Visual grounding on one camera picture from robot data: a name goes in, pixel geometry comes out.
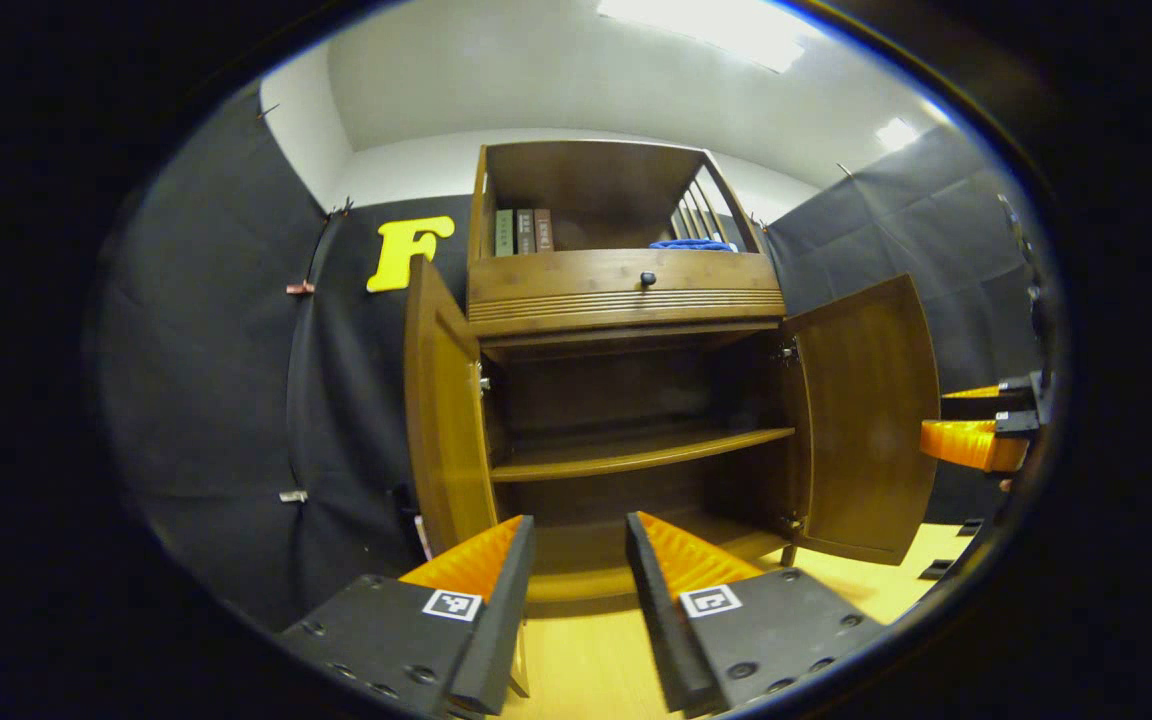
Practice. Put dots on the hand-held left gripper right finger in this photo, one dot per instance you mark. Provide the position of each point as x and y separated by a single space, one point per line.
666 630

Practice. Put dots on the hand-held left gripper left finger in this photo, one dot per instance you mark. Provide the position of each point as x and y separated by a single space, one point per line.
496 640

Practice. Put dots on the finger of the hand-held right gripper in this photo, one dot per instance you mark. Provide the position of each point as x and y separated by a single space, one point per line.
976 445
986 403

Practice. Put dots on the wooden shoe cabinet door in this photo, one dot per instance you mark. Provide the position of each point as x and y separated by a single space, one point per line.
446 420
866 420

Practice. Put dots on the wooden double-door shoe cabinet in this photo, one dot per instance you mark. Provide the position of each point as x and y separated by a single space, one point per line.
596 190

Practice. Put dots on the wooden cabinet drawer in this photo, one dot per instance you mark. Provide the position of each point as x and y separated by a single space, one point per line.
556 285

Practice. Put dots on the wooden inner shelf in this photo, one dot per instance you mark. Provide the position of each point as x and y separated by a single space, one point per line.
636 452

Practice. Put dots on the small ceiling light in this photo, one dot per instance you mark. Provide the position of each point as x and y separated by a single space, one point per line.
896 133

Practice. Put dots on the blue cloth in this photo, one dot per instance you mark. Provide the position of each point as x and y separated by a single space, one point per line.
691 244

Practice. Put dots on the black backdrop cloth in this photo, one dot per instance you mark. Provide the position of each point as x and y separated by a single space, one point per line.
206 380

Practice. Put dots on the red clip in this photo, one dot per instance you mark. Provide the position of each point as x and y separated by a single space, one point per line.
300 288

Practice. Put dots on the green book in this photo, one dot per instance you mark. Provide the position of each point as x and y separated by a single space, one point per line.
504 232

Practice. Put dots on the dark clip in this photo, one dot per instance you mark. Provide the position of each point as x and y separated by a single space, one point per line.
343 208

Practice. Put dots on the large ceiling light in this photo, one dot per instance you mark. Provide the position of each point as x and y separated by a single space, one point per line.
706 30

